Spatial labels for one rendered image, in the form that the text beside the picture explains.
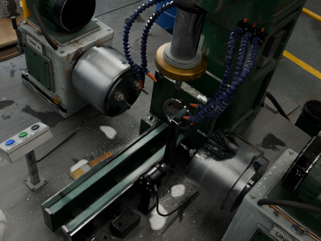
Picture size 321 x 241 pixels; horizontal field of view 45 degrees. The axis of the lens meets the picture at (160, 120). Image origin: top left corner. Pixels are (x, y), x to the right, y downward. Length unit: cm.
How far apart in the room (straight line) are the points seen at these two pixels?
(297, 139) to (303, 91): 166
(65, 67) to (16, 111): 38
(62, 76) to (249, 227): 93
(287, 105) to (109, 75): 152
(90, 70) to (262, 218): 84
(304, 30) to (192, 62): 322
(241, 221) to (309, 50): 301
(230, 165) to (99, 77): 60
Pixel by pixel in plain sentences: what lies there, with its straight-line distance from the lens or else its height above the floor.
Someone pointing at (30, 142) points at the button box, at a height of 106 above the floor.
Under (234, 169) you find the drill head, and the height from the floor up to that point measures 115.
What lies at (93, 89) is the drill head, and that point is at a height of 109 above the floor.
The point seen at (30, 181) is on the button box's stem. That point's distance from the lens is 161.
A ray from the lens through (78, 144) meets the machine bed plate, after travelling 171.
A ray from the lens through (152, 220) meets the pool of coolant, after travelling 151.
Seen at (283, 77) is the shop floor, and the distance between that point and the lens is 365.
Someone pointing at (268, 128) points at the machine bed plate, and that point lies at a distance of 195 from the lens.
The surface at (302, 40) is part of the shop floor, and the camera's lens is 424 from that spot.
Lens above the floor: 213
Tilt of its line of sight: 47 degrees down
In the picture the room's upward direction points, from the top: 10 degrees clockwise
